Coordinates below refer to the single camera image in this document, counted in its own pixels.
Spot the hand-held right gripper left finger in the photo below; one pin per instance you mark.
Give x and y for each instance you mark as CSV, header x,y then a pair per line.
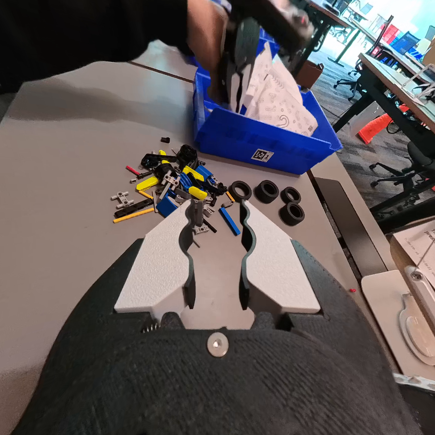
x,y
156,265

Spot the orange cone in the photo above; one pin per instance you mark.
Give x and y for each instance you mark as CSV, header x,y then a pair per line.
x,y
377,127

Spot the white printed paper sheet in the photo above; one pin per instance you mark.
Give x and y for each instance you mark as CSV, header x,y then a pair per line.
x,y
419,248

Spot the pile of lego pieces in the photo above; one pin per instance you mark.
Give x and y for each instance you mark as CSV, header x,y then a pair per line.
x,y
180,183

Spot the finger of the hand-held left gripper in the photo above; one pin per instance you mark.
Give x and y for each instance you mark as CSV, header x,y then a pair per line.
x,y
222,76
237,88

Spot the black lego tire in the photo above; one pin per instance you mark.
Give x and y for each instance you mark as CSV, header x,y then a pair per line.
x,y
267,191
291,194
240,190
292,214

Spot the dark table with black legs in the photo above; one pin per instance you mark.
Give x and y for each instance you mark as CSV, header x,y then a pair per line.
x,y
334,13

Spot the blue plastic bin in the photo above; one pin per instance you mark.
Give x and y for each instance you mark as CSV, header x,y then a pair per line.
x,y
255,142

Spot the wooden table with black legs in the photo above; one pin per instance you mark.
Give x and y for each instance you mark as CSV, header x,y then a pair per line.
x,y
390,88

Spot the cardboard box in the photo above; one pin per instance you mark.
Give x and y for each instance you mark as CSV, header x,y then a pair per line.
x,y
311,74

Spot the person's left hand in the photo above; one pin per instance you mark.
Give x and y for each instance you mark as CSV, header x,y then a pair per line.
x,y
205,30

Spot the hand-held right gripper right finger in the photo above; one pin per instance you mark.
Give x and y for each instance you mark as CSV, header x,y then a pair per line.
x,y
282,268

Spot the white mounting plate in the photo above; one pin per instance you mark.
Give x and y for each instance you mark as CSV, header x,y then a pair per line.
x,y
390,306

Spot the black office chair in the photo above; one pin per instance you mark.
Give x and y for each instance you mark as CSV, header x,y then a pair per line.
x,y
407,170

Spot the person's left forearm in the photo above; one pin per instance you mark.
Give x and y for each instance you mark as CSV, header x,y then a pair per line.
x,y
85,30

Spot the blue lego beam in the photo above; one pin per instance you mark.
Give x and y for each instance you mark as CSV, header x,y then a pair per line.
x,y
229,221

